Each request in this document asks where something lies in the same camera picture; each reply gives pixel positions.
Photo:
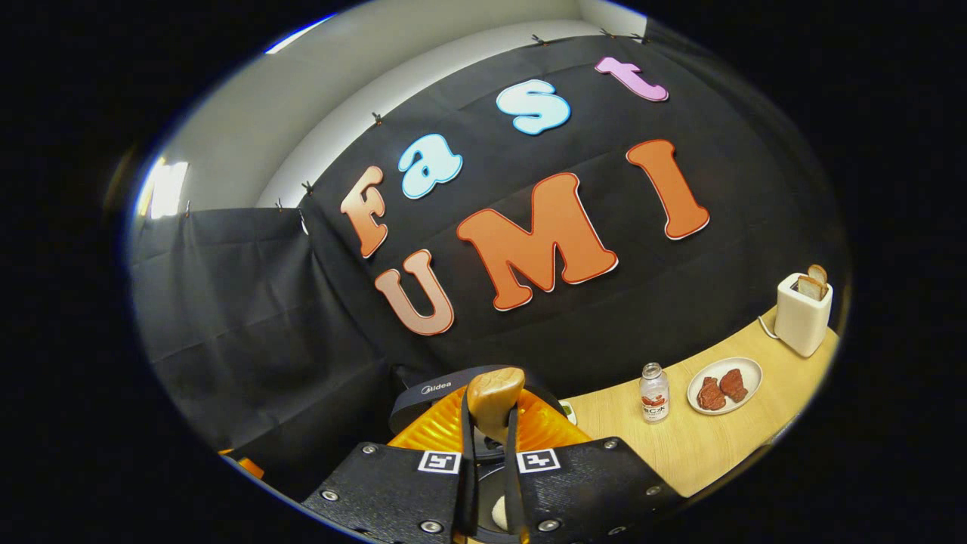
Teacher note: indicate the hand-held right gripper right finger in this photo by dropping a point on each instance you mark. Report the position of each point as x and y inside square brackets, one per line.
[514, 499]

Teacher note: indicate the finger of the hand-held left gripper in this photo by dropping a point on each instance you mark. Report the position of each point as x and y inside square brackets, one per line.
[243, 465]

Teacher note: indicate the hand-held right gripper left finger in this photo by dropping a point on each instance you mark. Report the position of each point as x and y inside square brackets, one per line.
[468, 499]

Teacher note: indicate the white rice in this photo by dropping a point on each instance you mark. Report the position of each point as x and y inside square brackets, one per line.
[499, 514]

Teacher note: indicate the wooden spoon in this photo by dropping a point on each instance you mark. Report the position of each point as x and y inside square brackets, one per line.
[495, 397]

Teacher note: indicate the black rice cooker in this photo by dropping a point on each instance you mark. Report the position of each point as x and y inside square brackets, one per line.
[423, 393]

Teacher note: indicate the white divided bean dish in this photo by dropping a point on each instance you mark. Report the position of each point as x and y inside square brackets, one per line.
[569, 413]

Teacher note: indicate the small clear bottle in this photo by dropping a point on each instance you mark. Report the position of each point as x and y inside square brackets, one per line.
[654, 397]

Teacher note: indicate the red meat piece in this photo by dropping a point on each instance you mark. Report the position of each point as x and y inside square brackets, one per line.
[733, 385]
[711, 394]

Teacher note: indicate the white round plate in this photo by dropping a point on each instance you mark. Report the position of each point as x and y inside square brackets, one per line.
[748, 374]

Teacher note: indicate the white toaster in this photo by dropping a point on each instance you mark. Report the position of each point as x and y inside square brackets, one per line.
[801, 321]

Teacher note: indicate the bread slice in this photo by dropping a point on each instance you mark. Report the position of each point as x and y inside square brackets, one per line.
[819, 272]
[811, 288]

